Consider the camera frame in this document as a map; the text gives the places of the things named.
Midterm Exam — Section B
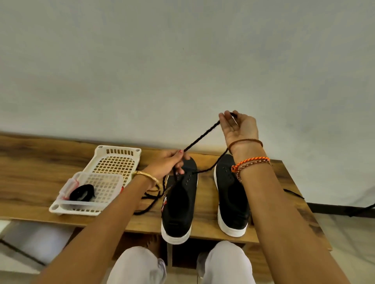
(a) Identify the black sneaker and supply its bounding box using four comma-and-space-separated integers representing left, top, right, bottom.
212, 153, 252, 238
160, 156, 199, 245

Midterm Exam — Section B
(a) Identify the black band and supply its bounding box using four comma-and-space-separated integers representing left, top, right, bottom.
68, 184, 96, 203
133, 111, 240, 217

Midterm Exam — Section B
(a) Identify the white box under table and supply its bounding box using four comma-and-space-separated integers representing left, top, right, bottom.
0, 219, 77, 267

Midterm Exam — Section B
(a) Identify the person's right forearm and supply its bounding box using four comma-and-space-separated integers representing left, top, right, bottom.
231, 145, 350, 284

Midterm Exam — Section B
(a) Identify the gold bracelet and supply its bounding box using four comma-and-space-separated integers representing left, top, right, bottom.
133, 170, 164, 194

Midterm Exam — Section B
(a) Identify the orange braided bracelet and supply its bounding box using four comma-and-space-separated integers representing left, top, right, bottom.
230, 155, 273, 183

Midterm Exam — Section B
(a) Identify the person's right hand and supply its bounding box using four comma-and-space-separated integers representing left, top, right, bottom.
218, 110, 262, 159

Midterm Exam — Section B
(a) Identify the white plastic lattice basket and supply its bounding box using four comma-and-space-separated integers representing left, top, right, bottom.
48, 144, 143, 217

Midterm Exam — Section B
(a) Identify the black tripod stand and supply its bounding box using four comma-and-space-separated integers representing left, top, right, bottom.
348, 201, 375, 218

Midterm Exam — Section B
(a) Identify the person's left forearm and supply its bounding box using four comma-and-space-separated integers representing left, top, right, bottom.
34, 173, 158, 284

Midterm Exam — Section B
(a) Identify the clear container with red handles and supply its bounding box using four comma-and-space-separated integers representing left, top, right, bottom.
57, 171, 126, 211

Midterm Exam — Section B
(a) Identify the person's left hand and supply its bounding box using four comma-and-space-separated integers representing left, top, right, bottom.
141, 149, 186, 187

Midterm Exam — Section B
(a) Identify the black shoelace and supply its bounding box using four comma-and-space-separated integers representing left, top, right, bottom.
284, 188, 306, 200

